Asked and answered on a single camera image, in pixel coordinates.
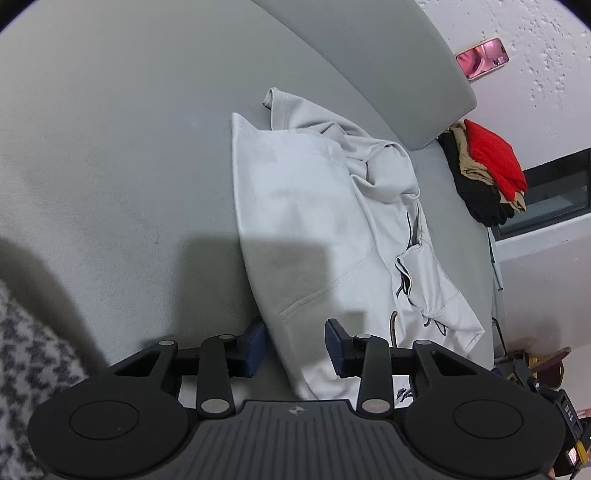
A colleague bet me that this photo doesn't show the pink smartphone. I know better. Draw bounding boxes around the pink smartphone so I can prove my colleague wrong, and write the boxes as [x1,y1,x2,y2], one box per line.
[455,38,509,82]

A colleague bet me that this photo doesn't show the grey sofa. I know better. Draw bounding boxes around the grey sofa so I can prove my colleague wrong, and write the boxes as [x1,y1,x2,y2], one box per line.
[0,0,503,416]

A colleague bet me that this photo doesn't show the red folded garment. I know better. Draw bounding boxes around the red folded garment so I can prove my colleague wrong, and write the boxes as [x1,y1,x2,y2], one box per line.
[463,119,528,195]

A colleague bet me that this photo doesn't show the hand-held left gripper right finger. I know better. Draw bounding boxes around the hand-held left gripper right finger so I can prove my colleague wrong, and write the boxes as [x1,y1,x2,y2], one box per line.
[324,318,495,419]

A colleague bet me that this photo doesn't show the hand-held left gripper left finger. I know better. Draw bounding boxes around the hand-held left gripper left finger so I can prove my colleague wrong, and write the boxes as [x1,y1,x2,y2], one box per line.
[110,320,269,419]

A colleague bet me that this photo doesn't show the maroon gold-framed chair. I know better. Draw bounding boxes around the maroon gold-framed chair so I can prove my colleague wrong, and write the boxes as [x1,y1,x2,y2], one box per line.
[508,346,574,386]

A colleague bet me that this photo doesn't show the light grey hoodie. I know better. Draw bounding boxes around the light grey hoodie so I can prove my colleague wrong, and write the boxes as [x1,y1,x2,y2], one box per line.
[231,86,486,401]

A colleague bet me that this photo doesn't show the black folded garments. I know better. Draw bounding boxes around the black folded garments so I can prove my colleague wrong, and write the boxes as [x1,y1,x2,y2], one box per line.
[436,131,516,227]

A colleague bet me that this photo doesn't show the dark window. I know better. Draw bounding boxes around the dark window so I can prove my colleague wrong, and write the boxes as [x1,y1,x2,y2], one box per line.
[489,148,591,241]

